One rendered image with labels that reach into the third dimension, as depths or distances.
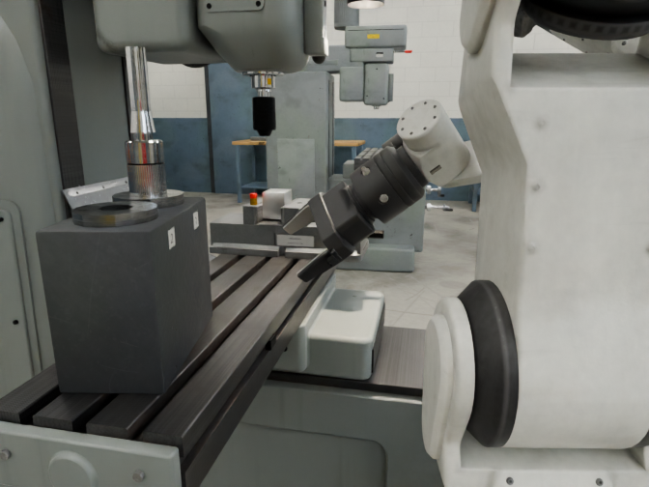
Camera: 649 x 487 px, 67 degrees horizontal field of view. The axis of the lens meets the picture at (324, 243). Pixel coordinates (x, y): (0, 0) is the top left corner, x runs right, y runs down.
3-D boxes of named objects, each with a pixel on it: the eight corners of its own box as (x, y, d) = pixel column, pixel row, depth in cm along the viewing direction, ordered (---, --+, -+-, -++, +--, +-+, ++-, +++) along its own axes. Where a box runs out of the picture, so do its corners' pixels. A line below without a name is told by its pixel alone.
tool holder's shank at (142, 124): (156, 140, 62) (149, 46, 59) (129, 140, 61) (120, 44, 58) (156, 139, 65) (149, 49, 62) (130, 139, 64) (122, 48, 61)
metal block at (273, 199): (292, 214, 115) (292, 188, 113) (284, 219, 109) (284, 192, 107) (270, 214, 116) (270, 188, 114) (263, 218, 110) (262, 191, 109)
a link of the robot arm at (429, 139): (415, 218, 69) (485, 170, 66) (379, 175, 62) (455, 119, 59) (388, 173, 77) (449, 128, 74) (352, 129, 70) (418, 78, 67)
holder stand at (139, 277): (213, 316, 75) (206, 187, 70) (165, 395, 54) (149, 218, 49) (136, 315, 76) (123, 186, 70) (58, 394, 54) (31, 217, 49)
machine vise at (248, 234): (369, 244, 117) (370, 199, 114) (360, 262, 103) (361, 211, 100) (233, 237, 124) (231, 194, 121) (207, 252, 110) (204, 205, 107)
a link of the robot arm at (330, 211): (353, 273, 71) (422, 226, 68) (315, 242, 65) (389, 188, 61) (330, 218, 80) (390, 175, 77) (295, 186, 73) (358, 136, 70)
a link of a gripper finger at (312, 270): (294, 272, 69) (327, 246, 68) (306, 281, 72) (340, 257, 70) (296, 279, 68) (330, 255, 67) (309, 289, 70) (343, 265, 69)
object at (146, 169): (167, 195, 63) (163, 149, 62) (128, 197, 62) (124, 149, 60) (166, 190, 67) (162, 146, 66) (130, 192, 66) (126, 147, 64)
